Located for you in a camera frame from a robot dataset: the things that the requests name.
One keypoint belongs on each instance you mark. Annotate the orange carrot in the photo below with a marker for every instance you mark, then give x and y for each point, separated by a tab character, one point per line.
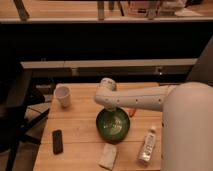
132	112

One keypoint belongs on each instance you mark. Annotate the white paper cup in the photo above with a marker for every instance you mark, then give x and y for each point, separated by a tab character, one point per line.
62	94

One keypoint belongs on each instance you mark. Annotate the green ceramic bowl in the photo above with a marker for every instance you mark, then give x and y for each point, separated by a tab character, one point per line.
113	126

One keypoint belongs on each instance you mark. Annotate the white folded cloth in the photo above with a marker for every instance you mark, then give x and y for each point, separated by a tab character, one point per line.
108	156

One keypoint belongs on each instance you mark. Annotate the long wooden bench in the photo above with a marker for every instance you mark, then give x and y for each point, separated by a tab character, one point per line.
157	67

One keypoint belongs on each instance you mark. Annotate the clear plastic bottle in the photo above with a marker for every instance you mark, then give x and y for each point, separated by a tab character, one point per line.
147	147

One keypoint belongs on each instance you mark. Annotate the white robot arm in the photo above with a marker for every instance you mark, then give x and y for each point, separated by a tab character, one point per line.
187	120

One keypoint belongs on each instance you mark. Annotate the black office chair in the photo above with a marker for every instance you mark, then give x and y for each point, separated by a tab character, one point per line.
17	92

